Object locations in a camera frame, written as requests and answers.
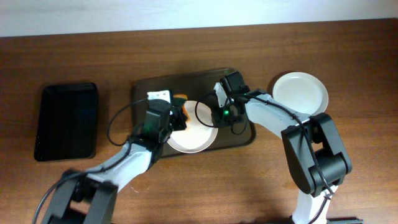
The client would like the black rectangular tray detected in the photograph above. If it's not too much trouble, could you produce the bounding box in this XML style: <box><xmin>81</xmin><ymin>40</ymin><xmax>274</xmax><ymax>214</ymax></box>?
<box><xmin>34</xmin><ymin>82</ymin><xmax>99</xmax><ymax>162</ymax></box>

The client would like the white plate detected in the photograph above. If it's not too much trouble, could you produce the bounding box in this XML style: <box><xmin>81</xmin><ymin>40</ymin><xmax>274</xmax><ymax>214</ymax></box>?
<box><xmin>272</xmin><ymin>72</ymin><xmax>330</xmax><ymax>116</ymax></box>
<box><xmin>167</xmin><ymin>101</ymin><xmax>218</xmax><ymax>153</ymax></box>

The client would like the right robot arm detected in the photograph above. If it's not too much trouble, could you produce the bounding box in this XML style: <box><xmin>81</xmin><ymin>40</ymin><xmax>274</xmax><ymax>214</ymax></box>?
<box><xmin>213</xmin><ymin>90</ymin><xmax>352</xmax><ymax>223</ymax></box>

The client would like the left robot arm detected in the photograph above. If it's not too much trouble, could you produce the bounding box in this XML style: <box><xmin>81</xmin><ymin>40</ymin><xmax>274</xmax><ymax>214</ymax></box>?
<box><xmin>38</xmin><ymin>100</ymin><xmax>188</xmax><ymax>223</ymax></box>

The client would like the green orange sponge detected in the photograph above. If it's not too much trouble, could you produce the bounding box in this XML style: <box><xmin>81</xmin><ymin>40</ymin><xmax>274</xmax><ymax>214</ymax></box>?
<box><xmin>173</xmin><ymin>94</ymin><xmax>190</xmax><ymax>121</ymax></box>

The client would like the dark brown serving tray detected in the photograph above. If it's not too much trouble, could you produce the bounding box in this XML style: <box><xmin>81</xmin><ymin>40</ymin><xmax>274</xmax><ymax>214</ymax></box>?
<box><xmin>130</xmin><ymin>68</ymin><xmax>256</xmax><ymax>151</ymax></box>

